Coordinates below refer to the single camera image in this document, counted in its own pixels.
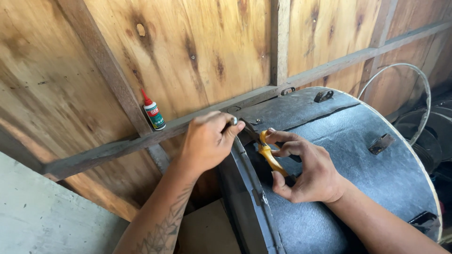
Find person's right hand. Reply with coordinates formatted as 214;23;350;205
265;127;351;205

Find person's left hand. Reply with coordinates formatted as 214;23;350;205
178;111;246;178

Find yellow handled scissors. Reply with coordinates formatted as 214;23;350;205
240;118;303;186

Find grey felt covered round box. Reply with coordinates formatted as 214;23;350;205
217;86;444;254

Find glue bottle with red cap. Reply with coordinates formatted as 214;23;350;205
140;88;167;131

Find brown cardboard sheet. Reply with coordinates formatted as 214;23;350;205
178;198;242;254

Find heap of black round parts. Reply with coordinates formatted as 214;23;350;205
393;99;452;184

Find thin metal hoop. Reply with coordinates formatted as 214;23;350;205
357;63;432;146

